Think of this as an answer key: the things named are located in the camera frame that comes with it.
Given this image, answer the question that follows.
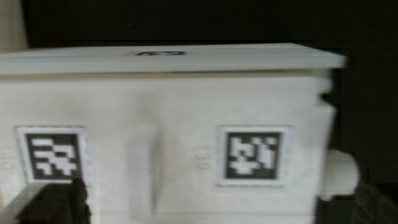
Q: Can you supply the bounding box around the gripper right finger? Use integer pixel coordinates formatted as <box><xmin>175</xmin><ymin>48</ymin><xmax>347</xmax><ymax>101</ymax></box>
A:
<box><xmin>317</xmin><ymin>183</ymin><xmax>398</xmax><ymax>224</ymax></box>

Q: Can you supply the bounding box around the white cabinet door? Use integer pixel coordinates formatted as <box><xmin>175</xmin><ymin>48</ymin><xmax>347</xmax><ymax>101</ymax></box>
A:
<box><xmin>0</xmin><ymin>69</ymin><xmax>359</xmax><ymax>224</ymax></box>

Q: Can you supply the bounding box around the white right fence rail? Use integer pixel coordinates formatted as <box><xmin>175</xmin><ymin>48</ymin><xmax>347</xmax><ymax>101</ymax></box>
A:
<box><xmin>0</xmin><ymin>0</ymin><xmax>27</xmax><ymax>53</ymax></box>

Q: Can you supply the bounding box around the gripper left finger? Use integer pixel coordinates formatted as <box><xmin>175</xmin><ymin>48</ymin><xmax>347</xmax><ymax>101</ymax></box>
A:
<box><xmin>16</xmin><ymin>178</ymin><xmax>93</xmax><ymax>224</ymax></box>

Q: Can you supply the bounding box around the white cabinet body box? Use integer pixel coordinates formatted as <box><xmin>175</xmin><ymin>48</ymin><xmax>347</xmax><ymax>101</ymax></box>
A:
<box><xmin>0</xmin><ymin>43</ymin><xmax>347</xmax><ymax>76</ymax></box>

